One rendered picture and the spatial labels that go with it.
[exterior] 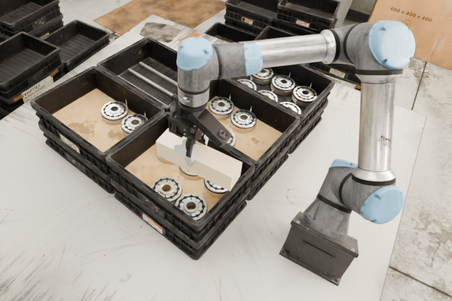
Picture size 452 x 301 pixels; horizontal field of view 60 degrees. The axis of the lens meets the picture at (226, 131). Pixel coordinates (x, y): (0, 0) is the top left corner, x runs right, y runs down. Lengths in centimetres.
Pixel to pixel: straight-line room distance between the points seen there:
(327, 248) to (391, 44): 61
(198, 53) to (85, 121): 84
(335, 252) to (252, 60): 65
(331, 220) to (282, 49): 53
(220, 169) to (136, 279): 49
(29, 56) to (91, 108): 103
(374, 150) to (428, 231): 153
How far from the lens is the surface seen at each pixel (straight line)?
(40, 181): 161
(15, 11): 308
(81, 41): 286
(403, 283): 235
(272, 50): 105
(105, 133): 153
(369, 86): 108
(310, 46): 110
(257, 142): 150
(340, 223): 126
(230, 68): 88
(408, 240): 250
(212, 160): 106
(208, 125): 96
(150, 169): 139
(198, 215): 125
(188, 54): 84
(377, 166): 112
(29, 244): 147
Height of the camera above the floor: 192
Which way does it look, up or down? 46 degrees down
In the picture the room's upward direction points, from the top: 6 degrees clockwise
